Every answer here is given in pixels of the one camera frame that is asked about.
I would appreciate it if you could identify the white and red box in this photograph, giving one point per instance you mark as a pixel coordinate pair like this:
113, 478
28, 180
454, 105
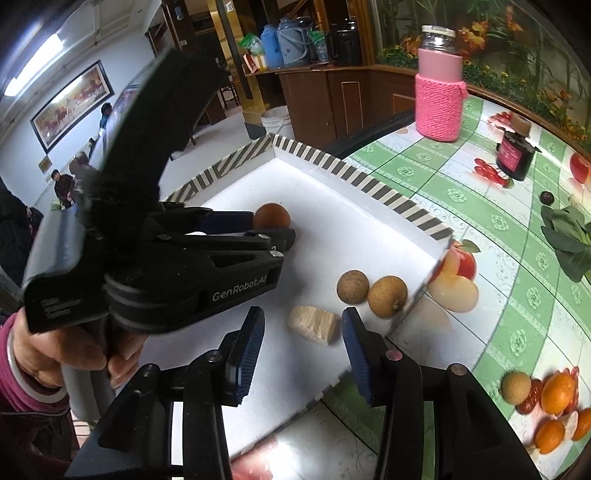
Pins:
253, 63

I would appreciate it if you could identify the small black red device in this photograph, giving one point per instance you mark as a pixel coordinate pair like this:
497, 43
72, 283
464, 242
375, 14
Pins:
512, 157

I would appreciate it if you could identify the grey-blue thermos jug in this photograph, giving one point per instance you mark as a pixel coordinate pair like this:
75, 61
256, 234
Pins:
292, 41

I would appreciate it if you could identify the red date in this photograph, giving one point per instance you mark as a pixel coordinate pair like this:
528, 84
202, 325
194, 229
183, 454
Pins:
271, 216

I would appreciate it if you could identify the ceiling light panel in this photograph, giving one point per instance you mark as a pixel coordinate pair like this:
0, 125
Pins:
21, 76

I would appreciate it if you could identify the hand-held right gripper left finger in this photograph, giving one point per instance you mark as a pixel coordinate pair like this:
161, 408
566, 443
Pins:
244, 355

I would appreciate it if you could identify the white bangle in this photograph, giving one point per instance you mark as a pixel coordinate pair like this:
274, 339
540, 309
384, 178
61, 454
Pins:
39, 394

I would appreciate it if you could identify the brown longan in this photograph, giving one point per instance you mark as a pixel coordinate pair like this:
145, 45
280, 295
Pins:
515, 386
353, 286
387, 295

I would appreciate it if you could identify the blue thermos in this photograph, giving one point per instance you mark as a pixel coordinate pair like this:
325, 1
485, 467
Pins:
269, 46

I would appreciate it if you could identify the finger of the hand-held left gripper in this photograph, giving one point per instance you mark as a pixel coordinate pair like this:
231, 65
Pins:
258, 242
221, 222

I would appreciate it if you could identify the framed wall picture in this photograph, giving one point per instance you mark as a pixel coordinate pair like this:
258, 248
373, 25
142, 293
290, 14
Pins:
71, 104

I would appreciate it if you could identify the small brown box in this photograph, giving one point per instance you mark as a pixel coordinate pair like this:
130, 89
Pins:
519, 122

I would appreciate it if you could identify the brown wooden counter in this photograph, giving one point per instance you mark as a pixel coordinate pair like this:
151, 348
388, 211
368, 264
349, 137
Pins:
318, 97

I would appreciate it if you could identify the bottle with pink knitted sleeve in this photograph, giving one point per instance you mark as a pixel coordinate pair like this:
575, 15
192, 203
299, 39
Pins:
438, 83

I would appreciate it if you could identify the small dark round fruit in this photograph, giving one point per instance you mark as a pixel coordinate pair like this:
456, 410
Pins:
547, 197

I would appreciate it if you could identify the green fruit-print tablecloth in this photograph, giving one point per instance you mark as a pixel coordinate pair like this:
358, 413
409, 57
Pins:
461, 194

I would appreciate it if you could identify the green and white bag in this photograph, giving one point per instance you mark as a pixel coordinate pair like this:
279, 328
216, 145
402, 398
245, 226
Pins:
251, 44

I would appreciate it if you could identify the beige dried fruit chunk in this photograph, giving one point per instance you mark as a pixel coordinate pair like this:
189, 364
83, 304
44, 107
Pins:
314, 323

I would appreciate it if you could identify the person's left forearm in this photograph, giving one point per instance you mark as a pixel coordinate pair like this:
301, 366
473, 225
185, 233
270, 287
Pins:
27, 429

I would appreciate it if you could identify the glass plant display case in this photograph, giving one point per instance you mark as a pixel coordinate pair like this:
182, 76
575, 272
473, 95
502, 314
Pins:
508, 37

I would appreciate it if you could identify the person's left hand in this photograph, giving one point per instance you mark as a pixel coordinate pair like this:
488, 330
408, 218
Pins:
55, 350

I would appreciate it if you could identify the black kettle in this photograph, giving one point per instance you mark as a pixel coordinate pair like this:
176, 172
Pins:
348, 41

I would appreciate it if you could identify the white plastic bucket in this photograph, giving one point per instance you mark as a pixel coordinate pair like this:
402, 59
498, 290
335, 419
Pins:
277, 121

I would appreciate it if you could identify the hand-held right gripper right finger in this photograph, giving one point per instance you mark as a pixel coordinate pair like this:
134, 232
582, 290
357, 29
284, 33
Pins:
358, 355

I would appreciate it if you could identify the mandarin orange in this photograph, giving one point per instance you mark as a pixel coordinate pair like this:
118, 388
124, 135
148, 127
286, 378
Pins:
583, 424
550, 436
557, 392

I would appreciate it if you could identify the green plastic bag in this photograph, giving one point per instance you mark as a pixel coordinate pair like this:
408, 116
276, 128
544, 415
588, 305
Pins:
318, 44

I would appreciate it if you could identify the green leafy vegetable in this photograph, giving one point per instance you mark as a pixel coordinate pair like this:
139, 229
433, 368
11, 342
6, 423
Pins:
568, 240

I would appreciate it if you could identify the white tray with striped rim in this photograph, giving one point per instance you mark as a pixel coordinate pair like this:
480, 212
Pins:
323, 207

